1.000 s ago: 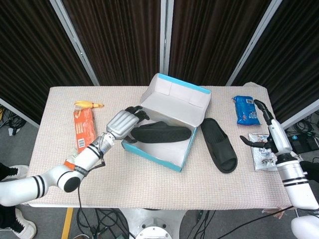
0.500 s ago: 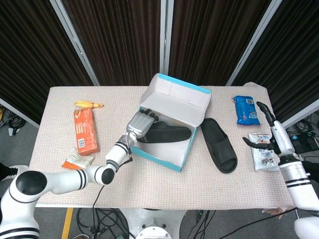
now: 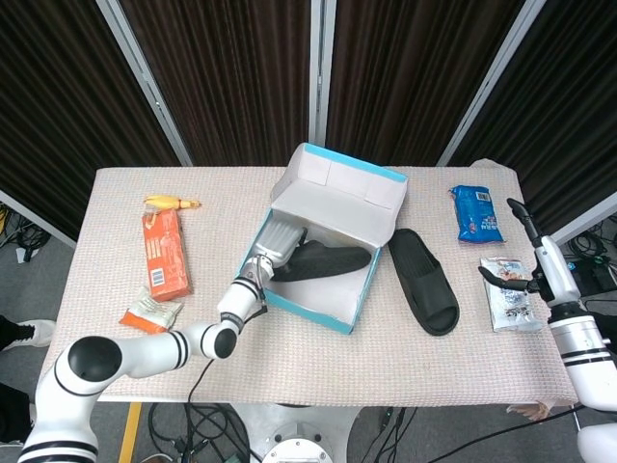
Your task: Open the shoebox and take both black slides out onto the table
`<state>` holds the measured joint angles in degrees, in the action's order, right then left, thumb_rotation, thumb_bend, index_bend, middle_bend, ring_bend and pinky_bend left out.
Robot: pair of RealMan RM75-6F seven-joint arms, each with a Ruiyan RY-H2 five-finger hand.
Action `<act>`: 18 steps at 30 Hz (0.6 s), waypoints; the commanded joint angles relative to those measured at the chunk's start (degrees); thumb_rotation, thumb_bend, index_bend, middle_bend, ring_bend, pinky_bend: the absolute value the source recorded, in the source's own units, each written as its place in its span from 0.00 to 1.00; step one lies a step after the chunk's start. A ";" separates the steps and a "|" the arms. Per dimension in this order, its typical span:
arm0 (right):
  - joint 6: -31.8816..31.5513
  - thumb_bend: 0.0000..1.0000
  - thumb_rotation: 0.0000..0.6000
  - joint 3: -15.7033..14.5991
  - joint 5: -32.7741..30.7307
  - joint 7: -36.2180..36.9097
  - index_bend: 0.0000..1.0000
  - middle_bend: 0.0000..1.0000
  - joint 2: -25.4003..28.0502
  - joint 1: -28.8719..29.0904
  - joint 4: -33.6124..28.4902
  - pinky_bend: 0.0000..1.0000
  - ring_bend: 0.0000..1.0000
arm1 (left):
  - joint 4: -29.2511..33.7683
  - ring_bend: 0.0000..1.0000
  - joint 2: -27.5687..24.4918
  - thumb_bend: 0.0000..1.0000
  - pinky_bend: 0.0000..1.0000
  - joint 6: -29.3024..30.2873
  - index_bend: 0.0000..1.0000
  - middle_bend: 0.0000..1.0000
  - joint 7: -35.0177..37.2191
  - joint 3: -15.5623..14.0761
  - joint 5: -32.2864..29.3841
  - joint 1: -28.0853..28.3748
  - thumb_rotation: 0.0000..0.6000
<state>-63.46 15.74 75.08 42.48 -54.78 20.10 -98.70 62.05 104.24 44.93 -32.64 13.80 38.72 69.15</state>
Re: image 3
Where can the black floor device blue label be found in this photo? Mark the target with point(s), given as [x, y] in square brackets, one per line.
[600, 277]

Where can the grey aluminium partition rail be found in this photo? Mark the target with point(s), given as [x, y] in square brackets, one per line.
[588, 219]
[34, 217]

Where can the light blue shoe box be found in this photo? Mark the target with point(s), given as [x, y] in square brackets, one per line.
[337, 198]

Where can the black slipper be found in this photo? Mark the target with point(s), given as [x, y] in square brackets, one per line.
[328, 260]
[424, 280]

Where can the orange white snack packet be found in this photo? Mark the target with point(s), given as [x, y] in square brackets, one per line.
[152, 316]

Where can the white snack bag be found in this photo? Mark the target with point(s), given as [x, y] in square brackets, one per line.
[513, 308]

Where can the orange cardboard box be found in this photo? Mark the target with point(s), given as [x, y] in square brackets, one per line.
[166, 255]

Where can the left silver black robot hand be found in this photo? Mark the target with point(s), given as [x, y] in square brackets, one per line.
[277, 238]

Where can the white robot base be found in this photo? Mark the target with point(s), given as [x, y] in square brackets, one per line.
[294, 434]

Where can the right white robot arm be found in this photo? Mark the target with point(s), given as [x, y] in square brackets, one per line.
[585, 366]

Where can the grey aluminium partition post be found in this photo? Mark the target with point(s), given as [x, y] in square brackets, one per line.
[320, 82]
[491, 82]
[144, 82]

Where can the black trouser leg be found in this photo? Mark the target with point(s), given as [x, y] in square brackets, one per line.
[605, 323]

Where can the yellow floor tape strip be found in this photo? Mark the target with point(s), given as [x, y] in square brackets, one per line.
[130, 434]

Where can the yellow rubber chicken toy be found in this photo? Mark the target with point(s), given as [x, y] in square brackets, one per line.
[166, 202]

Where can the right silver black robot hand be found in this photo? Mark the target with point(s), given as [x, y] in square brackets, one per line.
[556, 270]

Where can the white sneaker with black laces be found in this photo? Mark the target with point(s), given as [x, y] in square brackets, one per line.
[38, 333]

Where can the dark brown partition panel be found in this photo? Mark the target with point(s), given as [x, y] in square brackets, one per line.
[569, 111]
[231, 82]
[410, 82]
[58, 120]

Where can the beige woven tablecloth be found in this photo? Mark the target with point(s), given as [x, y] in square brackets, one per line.
[337, 366]

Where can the blue snack bag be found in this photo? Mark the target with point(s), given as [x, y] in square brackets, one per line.
[477, 214]

